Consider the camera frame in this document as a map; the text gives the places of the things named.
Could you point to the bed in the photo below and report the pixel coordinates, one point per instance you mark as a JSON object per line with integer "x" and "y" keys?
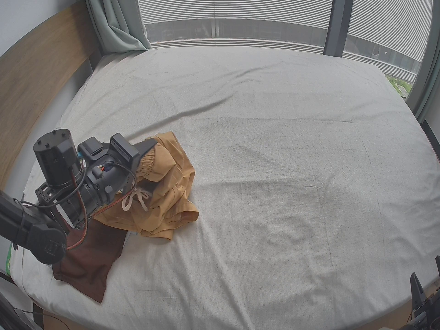
{"x": 275, "y": 150}

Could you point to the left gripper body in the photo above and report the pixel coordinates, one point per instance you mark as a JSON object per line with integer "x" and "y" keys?
{"x": 113, "y": 180}

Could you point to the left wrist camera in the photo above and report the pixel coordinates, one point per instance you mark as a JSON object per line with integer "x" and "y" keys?
{"x": 90, "y": 148}

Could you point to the tan shorts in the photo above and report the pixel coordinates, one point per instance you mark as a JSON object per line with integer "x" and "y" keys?
{"x": 172, "y": 184}

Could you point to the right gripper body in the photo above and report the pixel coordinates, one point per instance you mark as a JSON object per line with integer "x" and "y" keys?
{"x": 429, "y": 311}

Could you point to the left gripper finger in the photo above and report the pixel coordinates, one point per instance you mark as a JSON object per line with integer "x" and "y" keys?
{"x": 146, "y": 148}

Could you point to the window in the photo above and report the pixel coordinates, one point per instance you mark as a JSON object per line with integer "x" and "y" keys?
{"x": 240, "y": 5}

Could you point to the brown shorts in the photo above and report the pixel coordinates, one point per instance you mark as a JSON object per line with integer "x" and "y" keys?
{"x": 92, "y": 263}

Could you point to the grey-green curtain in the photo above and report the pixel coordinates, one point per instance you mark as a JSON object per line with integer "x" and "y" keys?
{"x": 113, "y": 19}
{"x": 428, "y": 81}

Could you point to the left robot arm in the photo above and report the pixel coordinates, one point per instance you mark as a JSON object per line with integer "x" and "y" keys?
{"x": 37, "y": 239}

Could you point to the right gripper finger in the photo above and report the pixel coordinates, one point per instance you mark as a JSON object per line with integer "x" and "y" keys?
{"x": 438, "y": 270}
{"x": 418, "y": 297}

